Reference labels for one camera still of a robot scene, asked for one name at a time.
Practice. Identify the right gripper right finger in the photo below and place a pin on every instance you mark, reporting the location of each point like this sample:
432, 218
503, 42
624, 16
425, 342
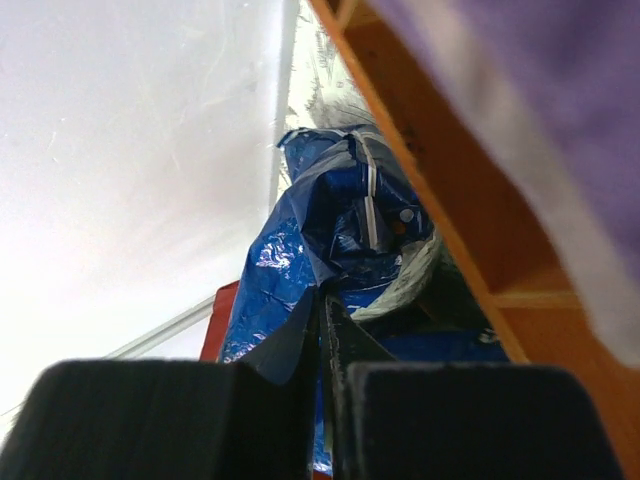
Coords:
390, 419

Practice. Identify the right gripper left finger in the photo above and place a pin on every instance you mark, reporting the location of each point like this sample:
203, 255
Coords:
252, 418

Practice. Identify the red paper bag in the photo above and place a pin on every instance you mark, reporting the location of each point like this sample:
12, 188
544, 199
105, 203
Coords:
218, 322

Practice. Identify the blue Doritos chip bag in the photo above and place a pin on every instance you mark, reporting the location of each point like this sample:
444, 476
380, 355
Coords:
351, 227

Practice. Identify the orange wooden tray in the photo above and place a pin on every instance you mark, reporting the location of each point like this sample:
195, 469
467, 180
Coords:
500, 247

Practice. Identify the floral table mat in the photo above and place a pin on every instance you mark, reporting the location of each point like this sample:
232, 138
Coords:
321, 93

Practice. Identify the purple folded cloth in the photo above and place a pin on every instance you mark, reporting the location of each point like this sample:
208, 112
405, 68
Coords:
550, 89

